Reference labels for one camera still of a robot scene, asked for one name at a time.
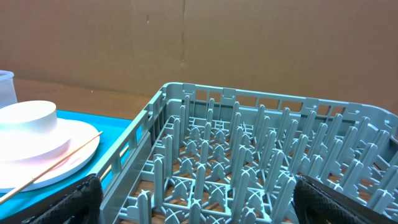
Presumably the teal plastic tray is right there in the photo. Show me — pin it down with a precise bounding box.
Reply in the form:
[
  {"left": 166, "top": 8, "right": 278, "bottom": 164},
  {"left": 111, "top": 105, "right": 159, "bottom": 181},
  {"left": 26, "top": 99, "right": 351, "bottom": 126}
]
[{"left": 1, "top": 110, "right": 132, "bottom": 220}]

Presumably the wooden chopstick on tray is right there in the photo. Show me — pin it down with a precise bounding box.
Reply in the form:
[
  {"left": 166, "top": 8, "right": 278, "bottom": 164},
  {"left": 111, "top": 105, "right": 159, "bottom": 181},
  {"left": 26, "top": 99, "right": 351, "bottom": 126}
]
[{"left": 100, "top": 145, "right": 129, "bottom": 181}]

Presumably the wooden chopstick on plate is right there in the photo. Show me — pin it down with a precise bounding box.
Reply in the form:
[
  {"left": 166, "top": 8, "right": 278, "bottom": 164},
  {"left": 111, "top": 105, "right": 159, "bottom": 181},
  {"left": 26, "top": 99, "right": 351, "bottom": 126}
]
[{"left": 0, "top": 131, "right": 103, "bottom": 205}]

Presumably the grey dish rack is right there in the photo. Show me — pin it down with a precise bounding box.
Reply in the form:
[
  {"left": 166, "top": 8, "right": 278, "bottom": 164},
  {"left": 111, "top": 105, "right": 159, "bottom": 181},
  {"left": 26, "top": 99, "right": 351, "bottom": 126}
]
[{"left": 93, "top": 82, "right": 397, "bottom": 223}]

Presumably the white cup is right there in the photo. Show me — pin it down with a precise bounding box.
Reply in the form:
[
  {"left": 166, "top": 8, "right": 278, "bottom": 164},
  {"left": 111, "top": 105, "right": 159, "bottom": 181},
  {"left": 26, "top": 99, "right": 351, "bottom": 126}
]
[{"left": 1, "top": 100, "right": 57, "bottom": 134}]

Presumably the large white plate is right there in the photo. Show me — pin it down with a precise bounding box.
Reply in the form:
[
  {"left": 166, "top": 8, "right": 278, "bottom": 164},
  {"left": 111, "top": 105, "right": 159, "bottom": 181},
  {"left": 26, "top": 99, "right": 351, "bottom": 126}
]
[{"left": 1, "top": 118, "right": 100, "bottom": 193}]

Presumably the clear plastic bin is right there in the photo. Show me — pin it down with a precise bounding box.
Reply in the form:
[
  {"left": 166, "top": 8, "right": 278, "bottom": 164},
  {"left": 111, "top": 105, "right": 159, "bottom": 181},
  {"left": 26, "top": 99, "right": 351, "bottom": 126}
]
[{"left": 0, "top": 70, "right": 17, "bottom": 108}]

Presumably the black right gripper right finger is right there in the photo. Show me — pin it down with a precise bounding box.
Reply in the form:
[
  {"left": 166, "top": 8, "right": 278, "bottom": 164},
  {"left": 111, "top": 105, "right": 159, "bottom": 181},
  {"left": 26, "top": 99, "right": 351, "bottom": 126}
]
[{"left": 293, "top": 175, "right": 395, "bottom": 224}]

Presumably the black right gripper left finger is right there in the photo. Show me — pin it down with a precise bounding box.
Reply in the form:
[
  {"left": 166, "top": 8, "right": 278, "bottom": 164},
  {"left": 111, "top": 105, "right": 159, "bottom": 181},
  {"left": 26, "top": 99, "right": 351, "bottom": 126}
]
[{"left": 21, "top": 174, "right": 103, "bottom": 224}]

